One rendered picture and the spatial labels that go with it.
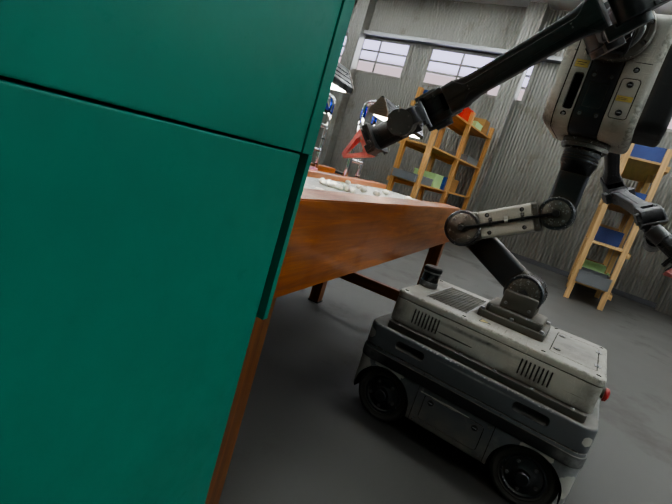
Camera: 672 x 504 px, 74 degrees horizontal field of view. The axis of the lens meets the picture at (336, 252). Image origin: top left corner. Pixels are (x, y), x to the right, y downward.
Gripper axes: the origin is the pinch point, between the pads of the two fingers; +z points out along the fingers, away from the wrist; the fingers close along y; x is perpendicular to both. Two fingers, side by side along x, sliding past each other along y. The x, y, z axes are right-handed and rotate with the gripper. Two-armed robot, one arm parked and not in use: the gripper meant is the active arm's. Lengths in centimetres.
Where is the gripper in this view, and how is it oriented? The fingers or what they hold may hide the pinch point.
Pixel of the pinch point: (345, 154)
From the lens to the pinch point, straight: 114.0
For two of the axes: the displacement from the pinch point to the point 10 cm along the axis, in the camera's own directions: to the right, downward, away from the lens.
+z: -8.5, 3.4, 4.1
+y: -4.1, 0.9, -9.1
